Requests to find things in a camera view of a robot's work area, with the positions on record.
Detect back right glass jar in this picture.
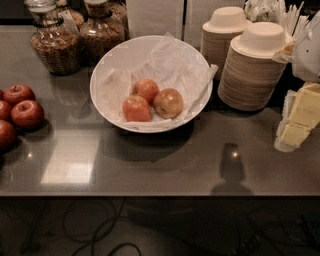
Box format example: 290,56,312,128
109,0,129,40

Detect white bowl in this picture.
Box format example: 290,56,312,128
89,35,214,134

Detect red apple bottom left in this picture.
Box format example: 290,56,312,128
0,120,17,151

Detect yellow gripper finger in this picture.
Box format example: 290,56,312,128
274,90,297,153
280,83,320,147

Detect white paper liner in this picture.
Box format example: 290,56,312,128
97,31,219,131

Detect red apple top left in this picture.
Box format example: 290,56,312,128
3,84,36,106

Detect front stack paper bowls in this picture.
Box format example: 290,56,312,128
218,22,286,112

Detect stack paper bowls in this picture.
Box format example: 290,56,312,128
200,6,250,80
218,22,286,112

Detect left glass cereal jar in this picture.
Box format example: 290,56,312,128
24,0,81,75

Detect white napkin dispenser left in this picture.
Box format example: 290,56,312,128
126,0,184,39

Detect back stack paper bowls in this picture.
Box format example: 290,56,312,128
200,6,250,80

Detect red apple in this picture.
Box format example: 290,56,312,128
11,100,45,130
0,120,17,151
3,84,36,106

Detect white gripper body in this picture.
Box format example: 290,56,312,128
272,10,320,84

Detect wrapped plastic cutlery bundle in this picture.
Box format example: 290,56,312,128
244,0,310,39

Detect back left glass jar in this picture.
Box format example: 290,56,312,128
56,0,84,30

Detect red apple left edge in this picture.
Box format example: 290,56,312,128
0,100,12,122

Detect red apple middle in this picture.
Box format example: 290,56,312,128
11,100,45,130

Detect glass cereal jar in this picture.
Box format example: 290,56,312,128
80,0,125,62
24,0,81,75

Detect black cable on floor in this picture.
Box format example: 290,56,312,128
61,197,144,256

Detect middle glass cereal jar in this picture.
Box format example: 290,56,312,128
80,0,125,62

